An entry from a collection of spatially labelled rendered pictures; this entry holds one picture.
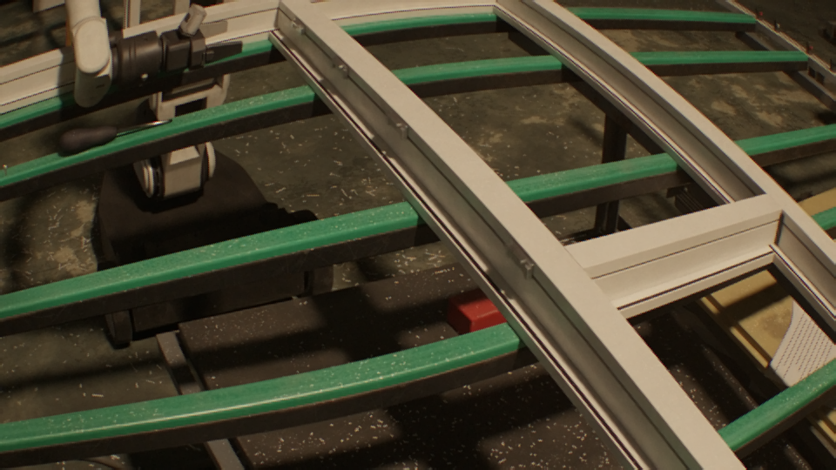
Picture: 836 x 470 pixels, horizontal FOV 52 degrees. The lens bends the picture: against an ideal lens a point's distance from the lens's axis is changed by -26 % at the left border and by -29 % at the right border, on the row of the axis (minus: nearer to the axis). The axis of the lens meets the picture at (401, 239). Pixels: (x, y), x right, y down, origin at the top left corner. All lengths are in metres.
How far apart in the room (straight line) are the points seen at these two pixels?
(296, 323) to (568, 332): 0.59
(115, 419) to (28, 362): 1.49
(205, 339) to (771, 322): 0.89
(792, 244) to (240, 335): 0.83
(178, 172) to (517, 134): 1.23
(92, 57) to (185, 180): 1.06
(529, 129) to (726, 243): 2.19
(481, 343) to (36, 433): 0.51
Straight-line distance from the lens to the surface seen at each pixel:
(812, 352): 1.59
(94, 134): 1.47
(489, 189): 1.21
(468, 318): 1.54
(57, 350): 2.50
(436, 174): 1.28
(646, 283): 1.19
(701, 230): 1.22
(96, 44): 1.56
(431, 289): 1.65
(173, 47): 1.57
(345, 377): 1.06
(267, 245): 1.23
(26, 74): 1.70
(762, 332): 1.60
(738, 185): 1.41
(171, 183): 2.53
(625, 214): 1.85
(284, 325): 1.57
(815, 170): 3.77
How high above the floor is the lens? 1.55
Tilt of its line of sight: 33 degrees down
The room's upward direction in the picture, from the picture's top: 3 degrees clockwise
